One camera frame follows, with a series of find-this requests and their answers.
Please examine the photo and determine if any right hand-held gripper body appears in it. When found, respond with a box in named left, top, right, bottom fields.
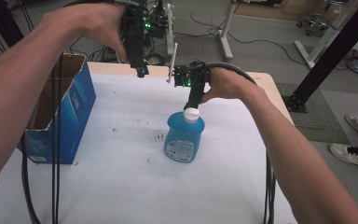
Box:
left=167, top=42, right=212, bottom=93

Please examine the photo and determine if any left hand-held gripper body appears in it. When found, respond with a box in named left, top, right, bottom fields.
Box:
left=117, top=0, right=177, bottom=58

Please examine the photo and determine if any blue bottle with white cap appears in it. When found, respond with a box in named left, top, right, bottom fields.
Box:
left=163, top=106, right=206, bottom=164

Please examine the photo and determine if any person's right hand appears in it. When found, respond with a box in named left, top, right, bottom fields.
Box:
left=200, top=66, right=261, bottom=105

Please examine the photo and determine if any person's left hand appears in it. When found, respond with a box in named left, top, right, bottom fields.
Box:
left=39, top=2, right=129, bottom=63

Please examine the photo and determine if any white metal stand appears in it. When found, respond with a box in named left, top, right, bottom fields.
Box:
left=217, top=0, right=238, bottom=63
left=293, top=22, right=344, bottom=70

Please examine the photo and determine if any blue cardboard box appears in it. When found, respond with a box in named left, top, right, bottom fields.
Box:
left=16, top=52, right=97, bottom=165

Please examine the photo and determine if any white foam table sheet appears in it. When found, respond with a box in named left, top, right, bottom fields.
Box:
left=0, top=72, right=298, bottom=224

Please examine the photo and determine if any grey floor mat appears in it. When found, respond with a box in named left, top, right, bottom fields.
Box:
left=275, top=81, right=351, bottom=145

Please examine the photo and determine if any office chair wheel base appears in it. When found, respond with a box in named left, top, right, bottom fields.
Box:
left=296, top=11, right=332, bottom=37

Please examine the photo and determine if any black metal beam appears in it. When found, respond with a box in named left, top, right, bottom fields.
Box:
left=282, top=0, right=358, bottom=114

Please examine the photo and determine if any thick grey right gripper cable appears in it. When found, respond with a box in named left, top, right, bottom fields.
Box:
left=204, top=61, right=277, bottom=224

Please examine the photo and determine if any thick grey gripper cable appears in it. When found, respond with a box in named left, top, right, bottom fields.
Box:
left=21, top=101, right=42, bottom=224
left=204, top=61, right=277, bottom=224

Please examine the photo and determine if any black floor cable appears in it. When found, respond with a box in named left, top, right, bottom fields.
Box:
left=174, top=12, right=307, bottom=67

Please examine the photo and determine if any thin black cable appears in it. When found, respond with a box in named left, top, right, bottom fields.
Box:
left=55, top=51, right=64, bottom=224
left=50, top=62, right=58, bottom=224

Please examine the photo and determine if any thick grey left gripper cable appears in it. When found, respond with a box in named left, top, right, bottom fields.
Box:
left=21, top=101, right=42, bottom=224

